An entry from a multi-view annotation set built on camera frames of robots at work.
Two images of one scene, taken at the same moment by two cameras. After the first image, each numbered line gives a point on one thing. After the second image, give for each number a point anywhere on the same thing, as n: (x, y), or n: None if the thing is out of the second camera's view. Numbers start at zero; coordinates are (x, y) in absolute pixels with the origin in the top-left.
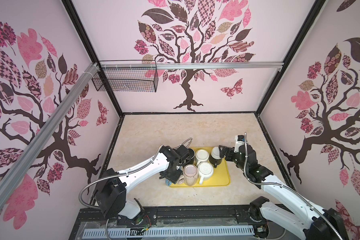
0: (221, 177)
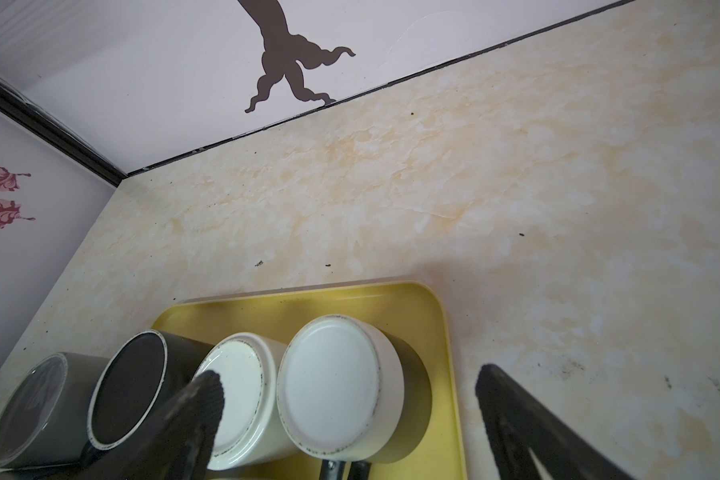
0: (414, 311)
